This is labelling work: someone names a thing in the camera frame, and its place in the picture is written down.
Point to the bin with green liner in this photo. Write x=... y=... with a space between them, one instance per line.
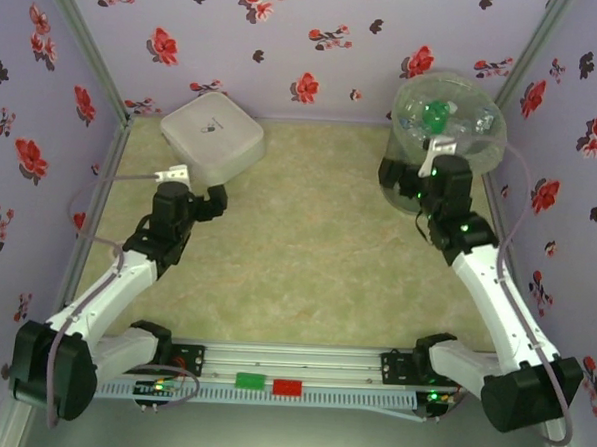
x=487 y=148

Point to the aluminium mounting rail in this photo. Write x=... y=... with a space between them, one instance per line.
x=296 y=363

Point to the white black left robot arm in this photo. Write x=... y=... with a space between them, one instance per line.
x=115 y=289

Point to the red plastic block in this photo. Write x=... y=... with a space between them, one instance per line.
x=288 y=387

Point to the controller circuit board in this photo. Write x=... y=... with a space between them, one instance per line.
x=434 y=398
x=155 y=387

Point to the green bottle orange cap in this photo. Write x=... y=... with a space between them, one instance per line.
x=435 y=116

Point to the green plastic block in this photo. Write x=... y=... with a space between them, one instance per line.
x=250 y=379

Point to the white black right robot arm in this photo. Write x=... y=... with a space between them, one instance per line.
x=499 y=304

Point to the aluminium table side rail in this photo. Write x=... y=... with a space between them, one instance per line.
x=106 y=173
x=495 y=204

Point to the white square plastic container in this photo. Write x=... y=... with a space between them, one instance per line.
x=213 y=129

